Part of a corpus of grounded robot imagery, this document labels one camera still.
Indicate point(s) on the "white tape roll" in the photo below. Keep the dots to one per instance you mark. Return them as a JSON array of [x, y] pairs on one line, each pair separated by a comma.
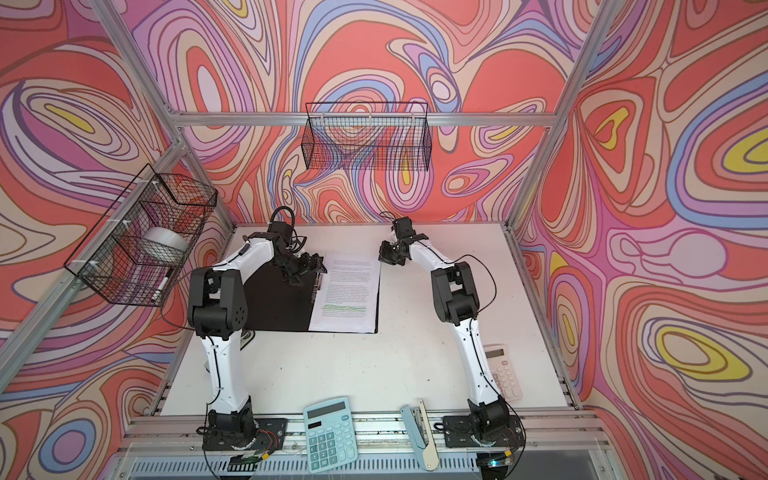
[[161, 240]]

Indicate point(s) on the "pink white calculator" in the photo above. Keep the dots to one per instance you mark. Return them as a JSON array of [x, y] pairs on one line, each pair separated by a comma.
[[503, 371]]

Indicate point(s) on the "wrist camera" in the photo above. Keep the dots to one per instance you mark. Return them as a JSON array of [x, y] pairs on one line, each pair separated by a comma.
[[281, 229], [403, 228]]

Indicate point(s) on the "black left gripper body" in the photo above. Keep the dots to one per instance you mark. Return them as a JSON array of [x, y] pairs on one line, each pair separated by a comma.
[[296, 266]]

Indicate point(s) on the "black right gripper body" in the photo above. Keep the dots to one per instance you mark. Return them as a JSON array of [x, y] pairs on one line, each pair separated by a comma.
[[392, 254]]

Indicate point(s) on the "black wire basket left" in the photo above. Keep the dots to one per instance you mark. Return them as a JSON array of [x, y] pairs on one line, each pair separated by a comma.
[[117, 267]]

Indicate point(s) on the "teal calculator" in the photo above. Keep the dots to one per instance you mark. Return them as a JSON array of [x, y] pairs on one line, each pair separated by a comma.
[[330, 435]]

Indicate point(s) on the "black wire basket back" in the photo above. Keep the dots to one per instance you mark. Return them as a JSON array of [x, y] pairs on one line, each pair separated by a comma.
[[367, 135]]

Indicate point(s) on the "black wire basket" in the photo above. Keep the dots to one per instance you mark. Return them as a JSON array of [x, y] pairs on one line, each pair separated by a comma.
[[117, 267], [367, 135]]

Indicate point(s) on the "white printed paper sheets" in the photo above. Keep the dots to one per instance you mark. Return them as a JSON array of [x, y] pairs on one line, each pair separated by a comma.
[[347, 300]]

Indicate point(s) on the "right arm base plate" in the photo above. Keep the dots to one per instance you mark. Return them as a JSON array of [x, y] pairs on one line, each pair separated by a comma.
[[459, 431]]

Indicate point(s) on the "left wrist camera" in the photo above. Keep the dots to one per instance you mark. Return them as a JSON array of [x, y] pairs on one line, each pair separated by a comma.
[[281, 229]]

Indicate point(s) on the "black marker pen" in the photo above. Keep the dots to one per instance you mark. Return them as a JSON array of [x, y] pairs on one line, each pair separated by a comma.
[[160, 291]]

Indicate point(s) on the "light blue stapler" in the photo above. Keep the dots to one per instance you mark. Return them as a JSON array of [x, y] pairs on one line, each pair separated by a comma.
[[420, 435]]

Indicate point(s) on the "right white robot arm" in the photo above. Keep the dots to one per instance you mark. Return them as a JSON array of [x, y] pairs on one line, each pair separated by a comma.
[[456, 303]]

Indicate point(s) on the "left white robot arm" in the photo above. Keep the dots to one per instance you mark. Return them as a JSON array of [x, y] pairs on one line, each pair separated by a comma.
[[217, 312]]

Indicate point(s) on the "teal clip folder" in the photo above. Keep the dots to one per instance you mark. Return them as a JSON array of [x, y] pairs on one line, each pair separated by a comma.
[[274, 305]]

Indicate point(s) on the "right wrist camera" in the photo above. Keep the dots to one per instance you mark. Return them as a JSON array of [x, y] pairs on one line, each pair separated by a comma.
[[403, 228]]

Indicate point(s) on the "black silver stapler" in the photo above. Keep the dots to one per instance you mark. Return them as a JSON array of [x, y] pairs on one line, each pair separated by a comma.
[[246, 337]]

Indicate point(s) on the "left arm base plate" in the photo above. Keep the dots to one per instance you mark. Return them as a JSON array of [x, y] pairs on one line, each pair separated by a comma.
[[266, 435]]

